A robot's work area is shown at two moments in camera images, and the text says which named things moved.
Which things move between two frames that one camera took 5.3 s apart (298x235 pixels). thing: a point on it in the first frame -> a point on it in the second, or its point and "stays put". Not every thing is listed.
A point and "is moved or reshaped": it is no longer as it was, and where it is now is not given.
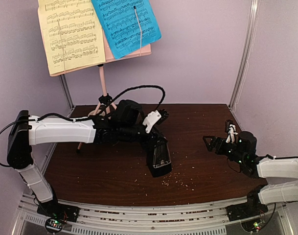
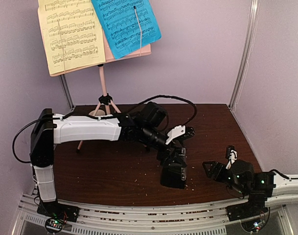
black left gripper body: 151,140 -> 162,154
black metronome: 159,156 is moved or reshaped
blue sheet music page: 128,24 stays put
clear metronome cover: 161,155 is moved or reshaped
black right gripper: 218,144 -> 225,173
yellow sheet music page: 73,34 stays put
